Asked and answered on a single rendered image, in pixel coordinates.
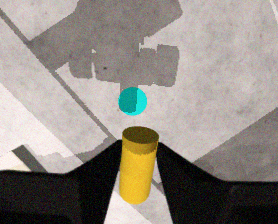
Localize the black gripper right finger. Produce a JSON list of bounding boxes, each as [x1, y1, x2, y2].
[[156, 142, 278, 224]]

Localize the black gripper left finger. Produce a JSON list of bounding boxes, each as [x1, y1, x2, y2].
[[0, 139, 122, 224]]

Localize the yellow cylinder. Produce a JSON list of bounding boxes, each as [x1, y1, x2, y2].
[[119, 126, 159, 205]]

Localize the cyan circle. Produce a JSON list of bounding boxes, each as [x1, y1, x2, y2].
[[118, 87, 147, 116]]

